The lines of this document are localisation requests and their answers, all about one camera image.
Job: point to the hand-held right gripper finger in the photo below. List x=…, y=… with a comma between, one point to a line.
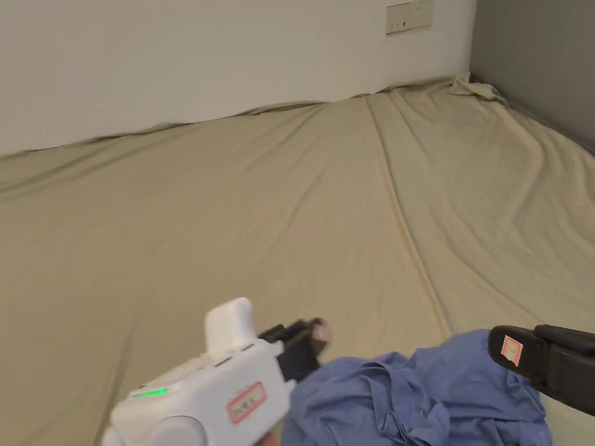
x=558, y=362

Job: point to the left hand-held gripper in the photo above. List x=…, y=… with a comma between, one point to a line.
x=218, y=385

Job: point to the blue shirt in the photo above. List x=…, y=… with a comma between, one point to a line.
x=399, y=399

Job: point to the person's left hand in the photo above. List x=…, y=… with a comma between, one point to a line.
x=270, y=440

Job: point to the bed with beige sheet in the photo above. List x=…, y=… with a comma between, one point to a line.
x=241, y=200

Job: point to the grey padded headboard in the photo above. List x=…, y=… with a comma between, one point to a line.
x=534, y=60

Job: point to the white wall socket plate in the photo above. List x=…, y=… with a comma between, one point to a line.
x=410, y=17

